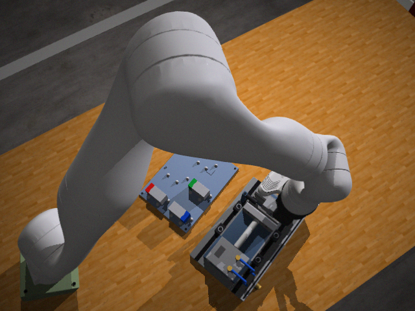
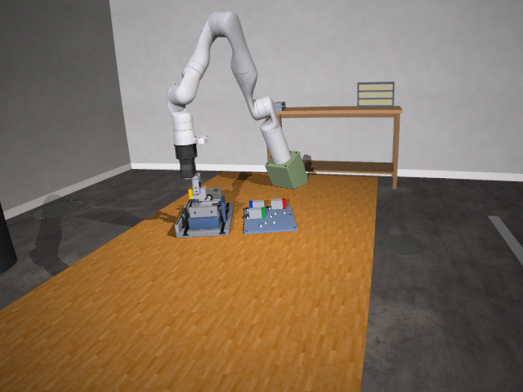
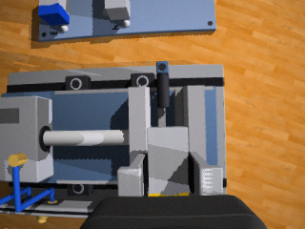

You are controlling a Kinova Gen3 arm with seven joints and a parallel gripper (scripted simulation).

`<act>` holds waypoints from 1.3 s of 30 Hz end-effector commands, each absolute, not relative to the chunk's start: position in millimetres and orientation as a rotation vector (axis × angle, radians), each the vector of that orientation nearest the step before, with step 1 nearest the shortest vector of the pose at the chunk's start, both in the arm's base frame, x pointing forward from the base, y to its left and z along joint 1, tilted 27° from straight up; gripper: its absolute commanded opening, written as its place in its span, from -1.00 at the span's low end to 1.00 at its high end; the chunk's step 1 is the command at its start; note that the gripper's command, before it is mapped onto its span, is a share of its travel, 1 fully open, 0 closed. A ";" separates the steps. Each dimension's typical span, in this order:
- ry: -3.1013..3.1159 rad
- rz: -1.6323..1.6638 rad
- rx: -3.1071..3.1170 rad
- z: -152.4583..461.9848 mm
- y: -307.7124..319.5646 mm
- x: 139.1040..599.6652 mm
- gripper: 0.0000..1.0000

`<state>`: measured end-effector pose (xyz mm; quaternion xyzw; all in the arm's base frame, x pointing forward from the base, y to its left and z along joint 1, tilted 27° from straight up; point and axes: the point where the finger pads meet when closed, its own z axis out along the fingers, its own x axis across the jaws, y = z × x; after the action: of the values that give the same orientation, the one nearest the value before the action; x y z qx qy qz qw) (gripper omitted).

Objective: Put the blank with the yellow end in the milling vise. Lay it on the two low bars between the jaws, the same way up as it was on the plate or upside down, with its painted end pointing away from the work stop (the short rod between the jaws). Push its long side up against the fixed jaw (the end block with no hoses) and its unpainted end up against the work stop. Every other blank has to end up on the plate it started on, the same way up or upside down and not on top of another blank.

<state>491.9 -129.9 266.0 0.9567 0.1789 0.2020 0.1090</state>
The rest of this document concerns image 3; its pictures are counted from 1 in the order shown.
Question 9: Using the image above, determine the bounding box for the grey metal block with yellow end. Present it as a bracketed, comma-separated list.
[147, 126, 189, 196]

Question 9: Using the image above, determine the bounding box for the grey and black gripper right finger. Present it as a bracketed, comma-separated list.
[188, 152, 223, 196]

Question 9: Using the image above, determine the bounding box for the grey metal blank with green end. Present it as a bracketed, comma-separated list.
[105, 0, 131, 20]

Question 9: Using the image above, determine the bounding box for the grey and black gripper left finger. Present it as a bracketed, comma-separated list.
[117, 153, 149, 197]

